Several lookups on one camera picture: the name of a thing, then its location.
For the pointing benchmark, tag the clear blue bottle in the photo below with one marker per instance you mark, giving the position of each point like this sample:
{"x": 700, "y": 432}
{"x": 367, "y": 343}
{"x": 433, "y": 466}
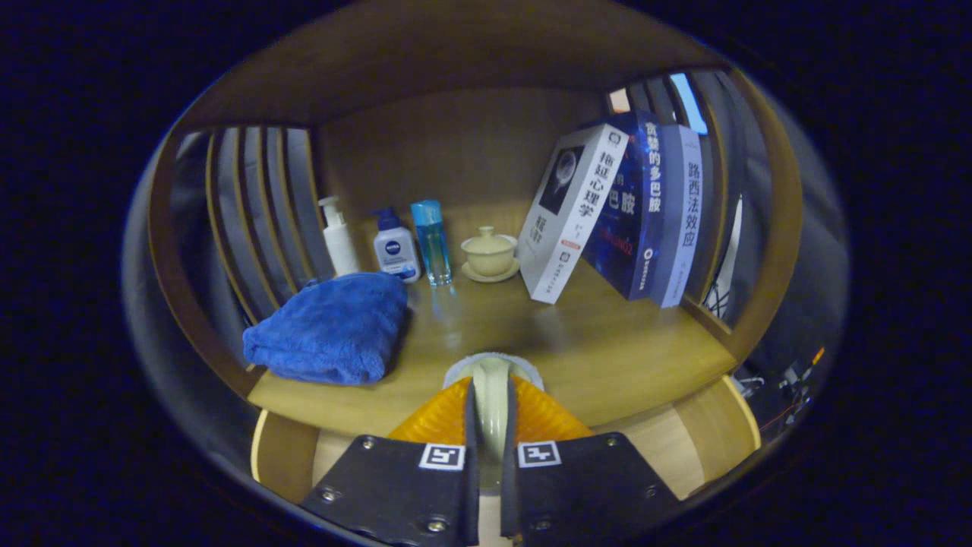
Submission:
{"x": 433, "y": 247}

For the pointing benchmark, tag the wooden countertop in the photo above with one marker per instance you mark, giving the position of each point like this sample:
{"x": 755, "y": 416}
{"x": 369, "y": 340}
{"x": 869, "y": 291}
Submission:
{"x": 592, "y": 349}

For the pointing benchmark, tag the light blue book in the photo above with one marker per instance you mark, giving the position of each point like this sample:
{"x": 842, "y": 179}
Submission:
{"x": 683, "y": 220}

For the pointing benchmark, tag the white book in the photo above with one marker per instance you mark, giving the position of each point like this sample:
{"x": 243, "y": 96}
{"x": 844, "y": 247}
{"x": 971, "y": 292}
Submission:
{"x": 569, "y": 220}

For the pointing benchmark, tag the blue folded towel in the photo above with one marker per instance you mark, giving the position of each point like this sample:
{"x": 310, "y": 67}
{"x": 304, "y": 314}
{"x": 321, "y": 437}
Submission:
{"x": 334, "y": 327}

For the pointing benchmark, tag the white pump bottle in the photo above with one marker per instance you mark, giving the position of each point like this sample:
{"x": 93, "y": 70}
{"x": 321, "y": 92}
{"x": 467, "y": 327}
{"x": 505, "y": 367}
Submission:
{"x": 340, "y": 247}

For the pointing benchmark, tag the black electronic device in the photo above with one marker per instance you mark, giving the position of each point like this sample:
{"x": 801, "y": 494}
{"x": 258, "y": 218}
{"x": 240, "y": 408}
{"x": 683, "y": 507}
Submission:
{"x": 790, "y": 376}

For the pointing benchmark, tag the dark blue book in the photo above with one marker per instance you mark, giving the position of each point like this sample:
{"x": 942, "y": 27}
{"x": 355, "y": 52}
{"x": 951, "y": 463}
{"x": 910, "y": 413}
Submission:
{"x": 630, "y": 220}

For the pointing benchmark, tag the wooden cabinet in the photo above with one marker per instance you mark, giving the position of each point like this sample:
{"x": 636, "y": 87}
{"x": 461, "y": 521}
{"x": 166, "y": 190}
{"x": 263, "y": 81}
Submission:
{"x": 456, "y": 61}

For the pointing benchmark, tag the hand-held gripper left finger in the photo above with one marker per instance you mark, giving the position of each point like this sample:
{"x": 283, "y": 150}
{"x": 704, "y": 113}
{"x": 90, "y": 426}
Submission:
{"x": 471, "y": 486}

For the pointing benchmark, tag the wooden drawer with black knob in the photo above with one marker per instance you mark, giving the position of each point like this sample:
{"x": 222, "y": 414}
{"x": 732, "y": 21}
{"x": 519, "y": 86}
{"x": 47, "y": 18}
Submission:
{"x": 661, "y": 456}

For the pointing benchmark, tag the cream lidded teacup with saucer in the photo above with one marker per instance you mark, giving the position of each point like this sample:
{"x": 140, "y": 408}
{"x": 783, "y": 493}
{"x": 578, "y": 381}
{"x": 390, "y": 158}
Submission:
{"x": 490, "y": 254}

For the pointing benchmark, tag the white bottle with blue cap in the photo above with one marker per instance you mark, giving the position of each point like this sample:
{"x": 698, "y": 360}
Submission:
{"x": 395, "y": 251}

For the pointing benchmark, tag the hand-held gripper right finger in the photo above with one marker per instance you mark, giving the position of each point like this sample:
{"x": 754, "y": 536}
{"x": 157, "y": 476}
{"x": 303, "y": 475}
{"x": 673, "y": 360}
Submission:
{"x": 509, "y": 486}

